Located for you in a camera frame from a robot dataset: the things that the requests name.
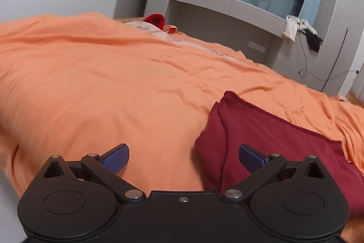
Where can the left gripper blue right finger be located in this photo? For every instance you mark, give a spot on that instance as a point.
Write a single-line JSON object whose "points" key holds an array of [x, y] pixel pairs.
{"points": [[263, 170]]}

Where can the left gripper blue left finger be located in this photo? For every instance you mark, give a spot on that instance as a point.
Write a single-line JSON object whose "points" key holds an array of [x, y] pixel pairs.
{"points": [[103, 170]]}

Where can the dark red garment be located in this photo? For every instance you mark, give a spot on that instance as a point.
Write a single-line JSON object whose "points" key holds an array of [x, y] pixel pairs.
{"points": [[233, 121]]}

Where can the orange bed cover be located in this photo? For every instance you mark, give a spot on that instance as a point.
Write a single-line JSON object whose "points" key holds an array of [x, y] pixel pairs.
{"points": [[86, 83]]}

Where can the grey window desk unit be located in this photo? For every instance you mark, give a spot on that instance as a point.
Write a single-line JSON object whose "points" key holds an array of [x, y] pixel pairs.
{"points": [[258, 34]]}

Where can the black cloth on ledge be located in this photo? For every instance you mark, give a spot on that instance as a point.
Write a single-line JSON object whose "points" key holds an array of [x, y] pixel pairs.
{"points": [[313, 40]]}

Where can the pale floral pillow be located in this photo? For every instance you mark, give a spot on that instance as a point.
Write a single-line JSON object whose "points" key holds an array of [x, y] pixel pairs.
{"points": [[183, 39]]}

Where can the white cloth on ledge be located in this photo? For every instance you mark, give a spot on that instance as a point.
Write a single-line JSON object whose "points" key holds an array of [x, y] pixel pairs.
{"points": [[293, 25]]}

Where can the small orange patterned cloth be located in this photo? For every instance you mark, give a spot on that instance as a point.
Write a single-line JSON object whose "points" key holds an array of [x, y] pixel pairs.
{"points": [[170, 29]]}

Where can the bright red plush item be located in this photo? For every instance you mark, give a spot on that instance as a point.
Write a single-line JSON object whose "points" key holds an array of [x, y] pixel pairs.
{"points": [[156, 19]]}

